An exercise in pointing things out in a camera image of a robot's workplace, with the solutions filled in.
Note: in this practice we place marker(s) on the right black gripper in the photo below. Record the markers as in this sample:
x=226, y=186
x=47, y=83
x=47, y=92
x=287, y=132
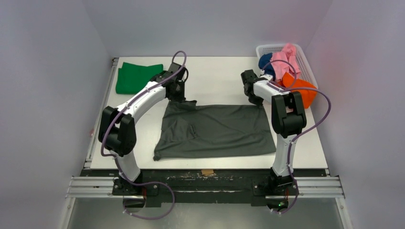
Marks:
x=251, y=93

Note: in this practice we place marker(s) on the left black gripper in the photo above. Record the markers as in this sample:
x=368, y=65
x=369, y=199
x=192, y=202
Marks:
x=181, y=97

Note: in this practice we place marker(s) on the dark grey t-shirt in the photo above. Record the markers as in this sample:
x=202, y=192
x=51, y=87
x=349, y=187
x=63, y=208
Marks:
x=189, y=130

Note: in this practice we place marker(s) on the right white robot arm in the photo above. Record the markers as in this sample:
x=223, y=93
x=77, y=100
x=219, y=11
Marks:
x=288, y=118

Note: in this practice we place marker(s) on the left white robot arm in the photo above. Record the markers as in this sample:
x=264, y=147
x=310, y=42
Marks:
x=117, y=130

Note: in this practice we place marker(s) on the navy blue t-shirt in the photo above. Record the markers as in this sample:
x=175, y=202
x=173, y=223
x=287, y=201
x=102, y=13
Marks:
x=265, y=66

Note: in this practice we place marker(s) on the pink t-shirt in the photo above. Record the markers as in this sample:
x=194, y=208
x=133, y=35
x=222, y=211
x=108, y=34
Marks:
x=285, y=61

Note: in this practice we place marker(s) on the folded green t-shirt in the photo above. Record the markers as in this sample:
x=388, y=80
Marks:
x=132, y=78

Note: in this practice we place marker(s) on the white plastic basket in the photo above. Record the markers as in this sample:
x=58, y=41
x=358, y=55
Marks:
x=306, y=71

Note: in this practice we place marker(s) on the orange t-shirt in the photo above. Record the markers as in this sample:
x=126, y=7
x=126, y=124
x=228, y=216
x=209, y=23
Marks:
x=307, y=95

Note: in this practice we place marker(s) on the brown tape piece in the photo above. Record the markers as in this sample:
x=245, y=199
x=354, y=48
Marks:
x=207, y=172

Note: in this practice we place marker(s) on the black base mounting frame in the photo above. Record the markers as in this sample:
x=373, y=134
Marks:
x=252, y=187

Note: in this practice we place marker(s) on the aluminium table rail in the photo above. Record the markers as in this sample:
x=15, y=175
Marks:
x=94, y=133

